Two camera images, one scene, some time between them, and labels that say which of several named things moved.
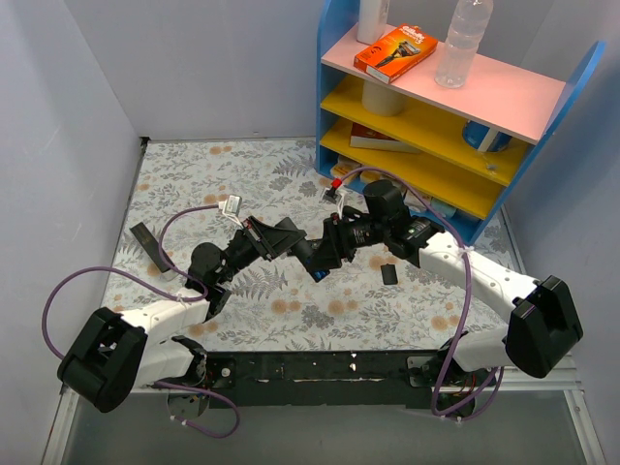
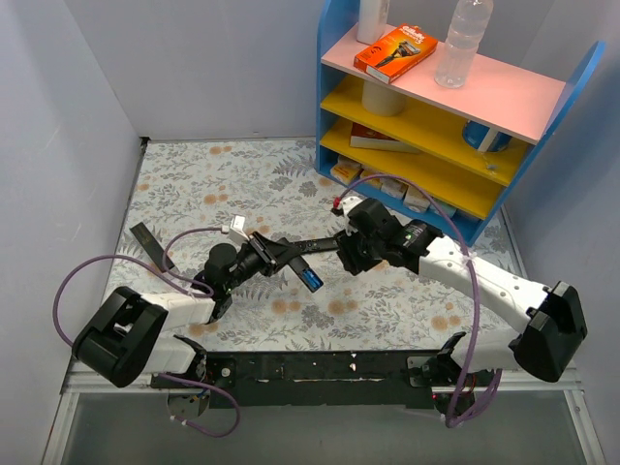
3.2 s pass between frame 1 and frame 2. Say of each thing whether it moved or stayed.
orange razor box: stayed
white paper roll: stayed
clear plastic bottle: stayed
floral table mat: stayed
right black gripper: moved
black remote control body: moved
